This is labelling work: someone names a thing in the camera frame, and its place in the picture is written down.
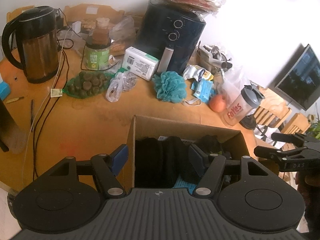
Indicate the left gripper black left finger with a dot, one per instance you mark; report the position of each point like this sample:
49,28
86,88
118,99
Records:
71,193

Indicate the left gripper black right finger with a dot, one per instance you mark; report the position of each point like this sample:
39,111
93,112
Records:
246,193

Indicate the black patterned gloves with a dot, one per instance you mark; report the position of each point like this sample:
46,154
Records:
209,144

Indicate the black fuzzy hat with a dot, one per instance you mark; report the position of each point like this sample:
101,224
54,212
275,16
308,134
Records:
160,163

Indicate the brown cardboard box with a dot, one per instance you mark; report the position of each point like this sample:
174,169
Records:
149,127

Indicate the teal bath loofah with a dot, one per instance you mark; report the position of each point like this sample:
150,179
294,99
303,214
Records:
169,87

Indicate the white socks bundle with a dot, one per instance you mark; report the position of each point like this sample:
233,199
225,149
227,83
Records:
193,72

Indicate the light blue wipes pack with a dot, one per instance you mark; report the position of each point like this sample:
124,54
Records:
182,184

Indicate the green potted plant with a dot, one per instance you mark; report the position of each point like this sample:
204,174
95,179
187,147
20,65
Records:
315,130

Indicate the wooden chair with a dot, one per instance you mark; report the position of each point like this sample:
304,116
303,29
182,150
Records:
274,112

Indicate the black round stand base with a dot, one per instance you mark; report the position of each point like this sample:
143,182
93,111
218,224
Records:
248,122

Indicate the clear shaker bottle grey lid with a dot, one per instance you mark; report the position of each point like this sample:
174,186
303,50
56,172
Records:
250,98

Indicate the red apple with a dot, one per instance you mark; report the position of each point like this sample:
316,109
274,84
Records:
217,103

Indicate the small tea bag packet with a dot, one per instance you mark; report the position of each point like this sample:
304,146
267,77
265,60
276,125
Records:
55,93

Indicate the green net bag of nuts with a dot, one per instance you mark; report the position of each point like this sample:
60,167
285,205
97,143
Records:
88,84

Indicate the blue face mask pack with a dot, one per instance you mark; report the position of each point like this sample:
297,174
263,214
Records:
203,90

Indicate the blue tissue box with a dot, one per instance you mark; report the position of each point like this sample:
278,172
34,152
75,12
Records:
4,90

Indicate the yellow wipes pack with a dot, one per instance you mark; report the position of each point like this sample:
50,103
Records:
206,73

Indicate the metal tools pile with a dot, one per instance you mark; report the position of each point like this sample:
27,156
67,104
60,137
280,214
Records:
212,58

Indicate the green label supplement jar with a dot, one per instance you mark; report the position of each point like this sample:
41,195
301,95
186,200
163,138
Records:
96,56

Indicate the white rectangular product box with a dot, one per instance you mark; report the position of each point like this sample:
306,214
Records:
140,63

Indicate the brown spice bottle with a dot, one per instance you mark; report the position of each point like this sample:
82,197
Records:
100,34

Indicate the stainless steel electric kettle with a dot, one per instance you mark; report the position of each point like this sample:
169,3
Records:
29,43

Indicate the black air fryer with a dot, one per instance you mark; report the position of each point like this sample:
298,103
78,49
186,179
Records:
170,32

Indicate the wall mounted television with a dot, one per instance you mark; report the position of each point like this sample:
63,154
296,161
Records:
298,80

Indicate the clear plastic bag with cables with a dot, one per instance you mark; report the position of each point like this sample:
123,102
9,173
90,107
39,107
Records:
122,82

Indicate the open cardboard box at wall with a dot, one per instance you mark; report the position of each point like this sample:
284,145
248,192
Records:
90,12

